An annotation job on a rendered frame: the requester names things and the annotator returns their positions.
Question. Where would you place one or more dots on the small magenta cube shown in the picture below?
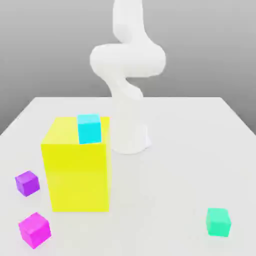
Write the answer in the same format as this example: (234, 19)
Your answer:
(35, 230)

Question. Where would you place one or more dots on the small purple cube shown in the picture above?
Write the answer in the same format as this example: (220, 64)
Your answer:
(27, 184)

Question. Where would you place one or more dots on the small green cube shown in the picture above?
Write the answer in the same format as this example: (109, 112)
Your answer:
(218, 222)

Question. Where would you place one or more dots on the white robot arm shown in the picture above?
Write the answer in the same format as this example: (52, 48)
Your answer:
(128, 60)

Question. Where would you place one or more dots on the small cyan cube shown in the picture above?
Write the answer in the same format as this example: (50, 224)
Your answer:
(89, 131)

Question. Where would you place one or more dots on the large yellow box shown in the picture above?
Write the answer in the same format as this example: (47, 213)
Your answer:
(77, 176)

